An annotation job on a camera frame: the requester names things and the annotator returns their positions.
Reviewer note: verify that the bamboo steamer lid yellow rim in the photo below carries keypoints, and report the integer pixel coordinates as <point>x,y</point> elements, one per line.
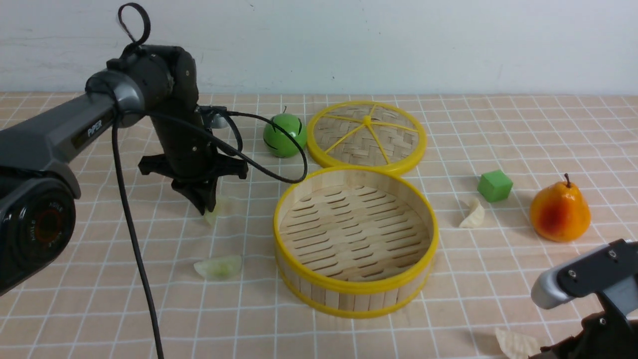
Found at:
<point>367,134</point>

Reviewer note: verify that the white dumpling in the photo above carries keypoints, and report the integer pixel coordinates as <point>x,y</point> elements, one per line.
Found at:
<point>517,346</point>
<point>475,217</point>

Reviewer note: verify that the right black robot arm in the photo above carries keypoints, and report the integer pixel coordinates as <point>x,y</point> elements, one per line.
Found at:
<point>609,272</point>

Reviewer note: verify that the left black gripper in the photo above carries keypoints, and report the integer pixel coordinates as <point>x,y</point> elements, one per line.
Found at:
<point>190,159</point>

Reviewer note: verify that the green foam cube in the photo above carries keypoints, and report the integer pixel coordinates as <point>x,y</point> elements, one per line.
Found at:
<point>495,186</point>

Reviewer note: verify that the bamboo steamer tray yellow rim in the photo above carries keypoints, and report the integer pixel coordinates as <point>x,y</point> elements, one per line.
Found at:
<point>354,242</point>

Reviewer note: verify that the orange yellow toy pear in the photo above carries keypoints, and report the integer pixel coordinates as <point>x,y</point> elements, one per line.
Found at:
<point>560,212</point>

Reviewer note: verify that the green toy apple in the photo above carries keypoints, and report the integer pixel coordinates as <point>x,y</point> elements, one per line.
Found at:
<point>284,134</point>

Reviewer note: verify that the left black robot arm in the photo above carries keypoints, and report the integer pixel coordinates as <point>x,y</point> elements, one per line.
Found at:
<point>38,187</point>

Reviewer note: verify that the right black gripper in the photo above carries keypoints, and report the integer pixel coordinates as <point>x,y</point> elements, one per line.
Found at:
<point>603,336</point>

